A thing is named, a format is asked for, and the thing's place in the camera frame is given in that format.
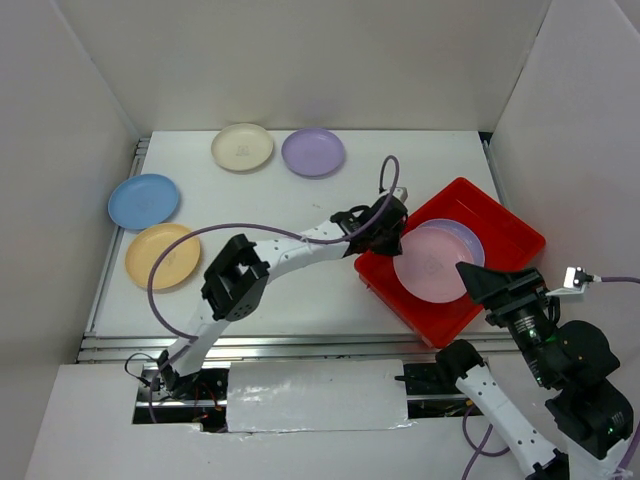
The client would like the orange plate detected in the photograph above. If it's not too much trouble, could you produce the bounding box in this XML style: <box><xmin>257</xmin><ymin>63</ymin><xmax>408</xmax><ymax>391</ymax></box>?
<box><xmin>124</xmin><ymin>223</ymin><xmax>202</xmax><ymax>291</ymax></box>

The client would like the blue plate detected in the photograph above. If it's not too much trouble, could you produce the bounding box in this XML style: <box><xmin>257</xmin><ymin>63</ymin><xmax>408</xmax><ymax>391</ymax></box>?
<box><xmin>107</xmin><ymin>174</ymin><xmax>180</xmax><ymax>230</ymax></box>

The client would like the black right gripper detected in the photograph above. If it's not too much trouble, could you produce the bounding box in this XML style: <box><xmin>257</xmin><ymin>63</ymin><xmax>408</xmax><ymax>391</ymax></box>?
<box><xmin>454</xmin><ymin>256</ymin><xmax>555</xmax><ymax>383</ymax></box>

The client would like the white tape patch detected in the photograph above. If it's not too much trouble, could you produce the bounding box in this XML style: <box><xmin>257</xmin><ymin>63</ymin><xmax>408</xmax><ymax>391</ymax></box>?
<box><xmin>226</xmin><ymin>360</ymin><xmax>412</xmax><ymax>433</ymax></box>

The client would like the purple plate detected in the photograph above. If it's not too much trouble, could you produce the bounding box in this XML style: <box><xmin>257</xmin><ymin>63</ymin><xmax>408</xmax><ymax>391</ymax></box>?
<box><xmin>420</xmin><ymin>218</ymin><xmax>486</xmax><ymax>266</ymax></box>
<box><xmin>281</xmin><ymin>128</ymin><xmax>346</xmax><ymax>178</ymax></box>

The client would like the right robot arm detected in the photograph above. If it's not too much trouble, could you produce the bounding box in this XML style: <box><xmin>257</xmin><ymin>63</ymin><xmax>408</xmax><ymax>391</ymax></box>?
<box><xmin>435</xmin><ymin>262</ymin><xmax>639</xmax><ymax>479</ymax></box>

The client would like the pink plate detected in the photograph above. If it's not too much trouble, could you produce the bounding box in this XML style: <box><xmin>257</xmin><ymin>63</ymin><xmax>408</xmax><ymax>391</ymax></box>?
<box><xmin>393</xmin><ymin>227</ymin><xmax>474</xmax><ymax>304</ymax></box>

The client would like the cream plate at back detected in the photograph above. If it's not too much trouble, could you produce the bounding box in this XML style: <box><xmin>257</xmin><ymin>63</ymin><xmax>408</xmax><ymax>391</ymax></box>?
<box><xmin>211</xmin><ymin>123</ymin><xmax>274</xmax><ymax>173</ymax></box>

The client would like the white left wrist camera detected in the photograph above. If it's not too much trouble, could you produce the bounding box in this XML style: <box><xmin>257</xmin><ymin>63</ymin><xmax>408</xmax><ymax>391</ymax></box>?
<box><xmin>379</xmin><ymin>187</ymin><xmax>408</xmax><ymax>203</ymax></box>

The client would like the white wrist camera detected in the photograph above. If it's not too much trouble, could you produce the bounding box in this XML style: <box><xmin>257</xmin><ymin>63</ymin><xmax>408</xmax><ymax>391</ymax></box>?
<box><xmin>546</xmin><ymin>267</ymin><xmax>602</xmax><ymax>297</ymax></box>
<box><xmin>379</xmin><ymin>187</ymin><xmax>408</xmax><ymax>203</ymax></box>

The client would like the red plastic bin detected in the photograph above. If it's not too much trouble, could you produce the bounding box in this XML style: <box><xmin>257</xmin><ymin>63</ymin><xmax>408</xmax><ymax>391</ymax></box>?
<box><xmin>354</xmin><ymin>177</ymin><xmax>545</xmax><ymax>348</ymax></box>

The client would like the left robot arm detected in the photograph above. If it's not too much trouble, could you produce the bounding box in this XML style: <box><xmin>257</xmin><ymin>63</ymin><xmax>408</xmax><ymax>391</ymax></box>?
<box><xmin>149</xmin><ymin>187</ymin><xmax>408</xmax><ymax>399</ymax></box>

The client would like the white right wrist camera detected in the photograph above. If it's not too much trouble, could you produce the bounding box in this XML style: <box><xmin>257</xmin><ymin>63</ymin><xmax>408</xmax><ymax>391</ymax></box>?
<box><xmin>546</xmin><ymin>267</ymin><xmax>602</xmax><ymax>297</ymax></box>

